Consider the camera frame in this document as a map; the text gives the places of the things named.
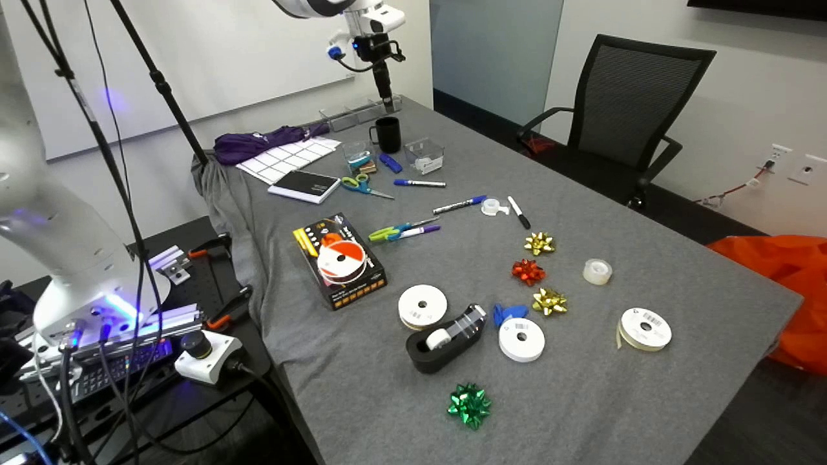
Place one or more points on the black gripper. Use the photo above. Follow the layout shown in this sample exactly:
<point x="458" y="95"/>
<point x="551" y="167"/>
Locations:
<point x="378" y="44"/>

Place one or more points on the blue marker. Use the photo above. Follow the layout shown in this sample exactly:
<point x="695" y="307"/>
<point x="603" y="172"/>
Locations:
<point x="391" y="164"/>

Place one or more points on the clear plastic cup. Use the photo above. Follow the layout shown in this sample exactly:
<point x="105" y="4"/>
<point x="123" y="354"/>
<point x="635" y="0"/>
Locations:
<point x="425" y="157"/>

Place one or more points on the black marker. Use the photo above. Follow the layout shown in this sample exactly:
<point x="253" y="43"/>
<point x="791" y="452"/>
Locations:
<point x="518" y="212"/>

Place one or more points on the black mug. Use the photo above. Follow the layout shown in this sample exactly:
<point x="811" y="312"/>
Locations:
<point x="388" y="136"/>

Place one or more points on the teal tape roll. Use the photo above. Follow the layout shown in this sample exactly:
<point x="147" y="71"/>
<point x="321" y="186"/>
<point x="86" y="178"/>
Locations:
<point x="361" y="161"/>

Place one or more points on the blue pen with grey barrel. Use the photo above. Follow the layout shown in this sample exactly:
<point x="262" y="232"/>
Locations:
<point x="419" y="181"/>

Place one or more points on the white label sheet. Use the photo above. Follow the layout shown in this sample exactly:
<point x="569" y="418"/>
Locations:
<point x="288" y="157"/>

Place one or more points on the black booklet with white border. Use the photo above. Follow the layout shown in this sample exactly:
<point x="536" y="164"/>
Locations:
<point x="303" y="186"/>

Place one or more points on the white whiteboard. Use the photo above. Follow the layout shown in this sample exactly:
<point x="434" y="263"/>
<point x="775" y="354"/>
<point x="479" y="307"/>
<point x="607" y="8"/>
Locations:
<point x="250" y="61"/>

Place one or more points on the purple folded umbrella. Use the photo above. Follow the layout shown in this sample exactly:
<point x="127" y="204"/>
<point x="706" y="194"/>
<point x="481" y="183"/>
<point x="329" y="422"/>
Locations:
<point x="259" y="143"/>

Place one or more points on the blue capped white pen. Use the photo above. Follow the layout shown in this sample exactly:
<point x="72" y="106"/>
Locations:
<point x="458" y="204"/>

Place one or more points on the purple pen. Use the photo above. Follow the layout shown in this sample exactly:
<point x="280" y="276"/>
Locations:
<point x="425" y="231"/>

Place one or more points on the clear ribbon roll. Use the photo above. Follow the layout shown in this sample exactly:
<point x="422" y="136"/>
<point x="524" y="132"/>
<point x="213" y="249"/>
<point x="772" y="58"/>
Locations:
<point x="494" y="208"/>

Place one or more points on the red and white ribbon spool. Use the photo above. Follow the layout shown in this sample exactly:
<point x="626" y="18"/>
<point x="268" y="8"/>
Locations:
<point x="342" y="262"/>

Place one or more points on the black box with orange print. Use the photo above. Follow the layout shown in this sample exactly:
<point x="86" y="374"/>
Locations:
<point x="350" y="287"/>

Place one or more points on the thick black stand pole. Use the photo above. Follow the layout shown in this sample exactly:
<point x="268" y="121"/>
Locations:
<point x="163" y="90"/>

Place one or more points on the gold gift bow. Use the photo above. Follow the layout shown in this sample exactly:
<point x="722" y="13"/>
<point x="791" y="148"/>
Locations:
<point x="538" y="243"/>
<point x="549" y="300"/>

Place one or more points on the red gift bow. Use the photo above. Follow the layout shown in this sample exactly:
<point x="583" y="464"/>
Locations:
<point x="529" y="272"/>

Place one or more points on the orange and black clamp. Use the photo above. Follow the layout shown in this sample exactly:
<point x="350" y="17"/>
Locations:
<point x="229" y="312"/>
<point x="207" y="250"/>

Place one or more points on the black mesh office chair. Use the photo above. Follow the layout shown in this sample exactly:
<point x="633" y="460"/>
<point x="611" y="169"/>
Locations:
<point x="638" y="105"/>

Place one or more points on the blue gift bow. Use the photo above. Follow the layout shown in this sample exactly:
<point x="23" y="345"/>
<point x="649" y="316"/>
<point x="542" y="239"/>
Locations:
<point x="506" y="310"/>

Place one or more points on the black tape dispenser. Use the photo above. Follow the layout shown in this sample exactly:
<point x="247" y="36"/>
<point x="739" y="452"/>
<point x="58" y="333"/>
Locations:
<point x="440" y="345"/>

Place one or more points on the small white box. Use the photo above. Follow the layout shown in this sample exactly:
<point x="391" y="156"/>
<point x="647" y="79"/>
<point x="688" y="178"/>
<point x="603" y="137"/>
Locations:
<point x="169" y="263"/>

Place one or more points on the white tape roll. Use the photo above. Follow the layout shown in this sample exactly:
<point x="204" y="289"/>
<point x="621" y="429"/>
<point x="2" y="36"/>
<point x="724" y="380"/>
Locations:
<point x="598" y="272"/>

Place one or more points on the thin black stand pole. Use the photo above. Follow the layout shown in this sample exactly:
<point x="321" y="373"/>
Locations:
<point x="86" y="130"/>

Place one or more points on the white power strip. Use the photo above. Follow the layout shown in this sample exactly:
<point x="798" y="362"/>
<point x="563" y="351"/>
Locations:
<point x="207" y="358"/>

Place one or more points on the green gift bow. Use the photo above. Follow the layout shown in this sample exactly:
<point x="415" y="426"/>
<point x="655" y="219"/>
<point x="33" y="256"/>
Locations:
<point x="470" y="407"/>

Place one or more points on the grey table cloth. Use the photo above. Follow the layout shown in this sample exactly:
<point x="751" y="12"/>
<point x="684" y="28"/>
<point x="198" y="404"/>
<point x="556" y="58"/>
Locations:
<point x="559" y="387"/>

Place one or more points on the white spool with gold ribbon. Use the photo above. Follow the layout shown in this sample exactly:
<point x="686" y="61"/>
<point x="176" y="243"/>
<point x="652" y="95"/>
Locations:
<point x="644" y="329"/>

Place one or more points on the orange plastic bag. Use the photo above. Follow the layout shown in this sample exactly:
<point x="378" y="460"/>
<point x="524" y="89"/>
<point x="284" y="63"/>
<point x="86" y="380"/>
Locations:
<point x="785" y="285"/>

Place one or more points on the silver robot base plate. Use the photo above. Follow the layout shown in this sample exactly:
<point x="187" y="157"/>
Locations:
<point x="121" y="345"/>

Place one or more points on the black wall screen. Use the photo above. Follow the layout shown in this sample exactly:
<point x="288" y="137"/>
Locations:
<point x="759" y="5"/>

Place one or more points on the white wall outlet plate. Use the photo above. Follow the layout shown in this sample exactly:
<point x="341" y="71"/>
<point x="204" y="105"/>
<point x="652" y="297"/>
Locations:
<point x="813" y="169"/>
<point x="781" y="157"/>

